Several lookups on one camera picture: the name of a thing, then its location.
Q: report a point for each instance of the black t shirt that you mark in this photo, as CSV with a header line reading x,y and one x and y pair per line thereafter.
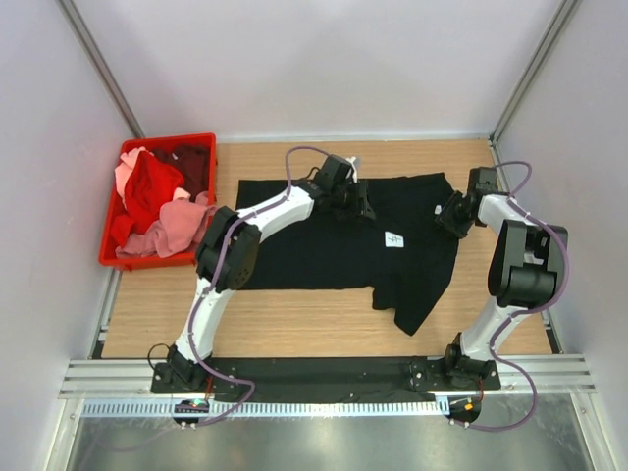
x,y
403,255

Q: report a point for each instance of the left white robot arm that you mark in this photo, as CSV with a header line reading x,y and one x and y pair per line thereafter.
x,y
226,258

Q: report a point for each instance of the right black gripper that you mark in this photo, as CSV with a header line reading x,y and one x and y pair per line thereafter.
x,y
445,216

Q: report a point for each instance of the red t shirt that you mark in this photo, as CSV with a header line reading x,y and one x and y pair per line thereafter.
x,y
143,185

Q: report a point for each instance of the pink t shirt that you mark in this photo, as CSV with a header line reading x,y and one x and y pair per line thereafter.
x,y
179,228

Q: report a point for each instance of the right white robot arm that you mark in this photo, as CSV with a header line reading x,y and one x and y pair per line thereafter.
x,y
528,273

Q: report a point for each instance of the slotted cable duct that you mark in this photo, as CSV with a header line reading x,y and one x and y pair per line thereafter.
x,y
195,408

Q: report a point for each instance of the left aluminium corner post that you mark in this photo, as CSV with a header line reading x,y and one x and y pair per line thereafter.
x,y
94,55

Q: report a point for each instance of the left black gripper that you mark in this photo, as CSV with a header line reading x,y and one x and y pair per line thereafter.
x,y
360,206

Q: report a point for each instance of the aluminium corner post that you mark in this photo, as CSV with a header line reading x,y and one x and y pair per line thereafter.
x,y
94,55
558,23

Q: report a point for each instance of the aluminium frame rail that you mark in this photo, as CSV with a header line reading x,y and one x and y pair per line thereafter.
x,y
517,374

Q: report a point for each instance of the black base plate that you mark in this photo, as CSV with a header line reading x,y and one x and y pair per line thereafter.
x,y
329,380

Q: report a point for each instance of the right aluminium corner post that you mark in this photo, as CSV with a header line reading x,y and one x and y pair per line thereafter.
x,y
558,23

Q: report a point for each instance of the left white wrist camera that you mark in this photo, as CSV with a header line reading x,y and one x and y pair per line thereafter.
x,y
354,162

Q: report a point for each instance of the dark maroon t shirt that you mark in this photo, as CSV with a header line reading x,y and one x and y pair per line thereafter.
x,y
192,161

